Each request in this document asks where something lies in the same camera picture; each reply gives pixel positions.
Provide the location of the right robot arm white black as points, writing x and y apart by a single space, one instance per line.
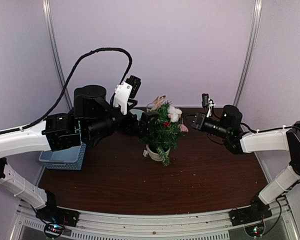
284 138

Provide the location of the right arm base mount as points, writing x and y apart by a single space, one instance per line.
253 213

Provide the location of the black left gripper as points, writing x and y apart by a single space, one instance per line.
143 127

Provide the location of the right circuit board with leds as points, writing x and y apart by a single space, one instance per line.
254 230

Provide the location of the small green christmas tree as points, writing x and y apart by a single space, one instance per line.
160 140

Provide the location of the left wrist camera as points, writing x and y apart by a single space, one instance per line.
125 93

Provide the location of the beige fabric bow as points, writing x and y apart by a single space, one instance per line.
157 103

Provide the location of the clear drinking glass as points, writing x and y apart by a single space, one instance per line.
150 107

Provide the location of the left aluminium frame post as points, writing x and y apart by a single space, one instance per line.
53 43

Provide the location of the white cotton ball ornament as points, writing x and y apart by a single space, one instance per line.
174 114

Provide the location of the front aluminium rail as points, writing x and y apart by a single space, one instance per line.
214 225

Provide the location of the pink pompom ornament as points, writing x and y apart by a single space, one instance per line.
183 128

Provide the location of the white battery box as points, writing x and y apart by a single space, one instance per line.
145 153

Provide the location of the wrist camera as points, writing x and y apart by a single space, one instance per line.
207 104
125 93

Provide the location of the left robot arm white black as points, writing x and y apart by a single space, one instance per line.
91 119

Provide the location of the aluminium frame post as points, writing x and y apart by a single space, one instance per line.
53 43
253 36

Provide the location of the left circuit board with leds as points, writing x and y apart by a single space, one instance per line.
53 230

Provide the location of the right aluminium frame post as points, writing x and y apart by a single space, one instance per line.
253 36

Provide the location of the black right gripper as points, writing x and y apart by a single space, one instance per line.
199 120

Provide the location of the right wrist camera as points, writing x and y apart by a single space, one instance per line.
207 104

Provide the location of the light blue flower plate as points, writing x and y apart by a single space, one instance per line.
137 112

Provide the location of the light blue plastic basket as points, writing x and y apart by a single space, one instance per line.
67 159

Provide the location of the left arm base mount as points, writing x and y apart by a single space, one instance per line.
61 216

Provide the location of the circuit board with leds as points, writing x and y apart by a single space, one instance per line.
254 230
53 230

